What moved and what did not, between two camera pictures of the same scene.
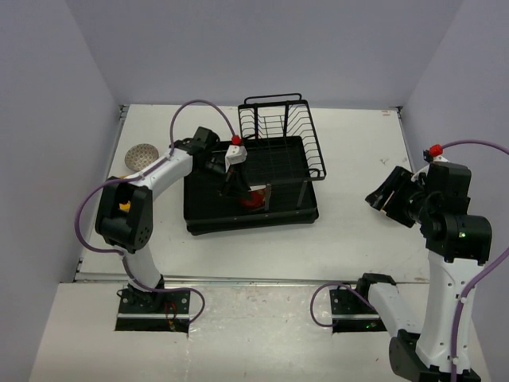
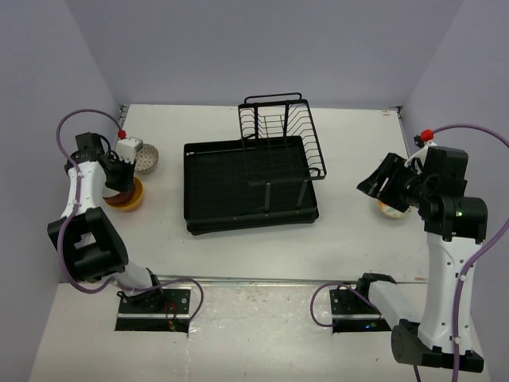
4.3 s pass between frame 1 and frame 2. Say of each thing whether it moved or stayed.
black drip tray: stayed
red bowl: moved
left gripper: moved
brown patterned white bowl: stayed
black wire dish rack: stayed
